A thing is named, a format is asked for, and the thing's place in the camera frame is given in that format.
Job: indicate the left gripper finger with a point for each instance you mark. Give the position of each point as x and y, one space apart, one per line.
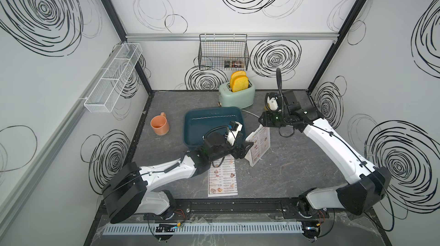
246 146
242 154

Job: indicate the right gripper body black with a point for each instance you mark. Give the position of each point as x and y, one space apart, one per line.
275 119

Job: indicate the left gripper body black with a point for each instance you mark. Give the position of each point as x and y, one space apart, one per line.
225 150

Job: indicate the new menu sheet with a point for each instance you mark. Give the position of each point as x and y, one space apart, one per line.
259 143

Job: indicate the white acrylic menu holder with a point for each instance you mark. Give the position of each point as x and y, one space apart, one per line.
256 146

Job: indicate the old menu sheet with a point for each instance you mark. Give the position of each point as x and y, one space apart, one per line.
222 178

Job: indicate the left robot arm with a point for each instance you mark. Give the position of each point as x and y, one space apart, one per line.
133 190

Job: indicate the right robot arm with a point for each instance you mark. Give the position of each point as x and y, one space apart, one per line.
366 183

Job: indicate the teal plastic tray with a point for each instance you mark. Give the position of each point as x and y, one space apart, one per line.
198 122

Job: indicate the mint green toaster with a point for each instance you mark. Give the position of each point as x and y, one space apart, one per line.
240 99

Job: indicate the front yellow toast slice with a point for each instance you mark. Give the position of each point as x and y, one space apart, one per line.
239 83

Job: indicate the yellow toast slice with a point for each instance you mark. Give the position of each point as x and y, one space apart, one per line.
239 83
236 75

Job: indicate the rear yellow toast slice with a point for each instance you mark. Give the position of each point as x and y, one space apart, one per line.
236 75

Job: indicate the orange plastic mug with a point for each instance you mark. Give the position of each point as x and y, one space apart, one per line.
160 124

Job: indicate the small items in basket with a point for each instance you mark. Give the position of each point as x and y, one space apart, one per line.
233 64

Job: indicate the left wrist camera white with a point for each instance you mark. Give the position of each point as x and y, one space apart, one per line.
234 128

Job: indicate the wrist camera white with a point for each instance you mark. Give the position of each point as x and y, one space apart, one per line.
234 128
271 102

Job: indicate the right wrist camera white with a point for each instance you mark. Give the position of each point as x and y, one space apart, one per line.
271 102

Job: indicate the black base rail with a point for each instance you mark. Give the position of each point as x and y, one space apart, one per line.
289 207

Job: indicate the black wire wall basket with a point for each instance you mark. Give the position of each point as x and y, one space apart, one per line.
214 49

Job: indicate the white slotted cable duct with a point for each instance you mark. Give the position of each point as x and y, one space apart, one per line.
204 228

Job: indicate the white wire wall shelf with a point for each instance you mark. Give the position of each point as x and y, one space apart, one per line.
111 84

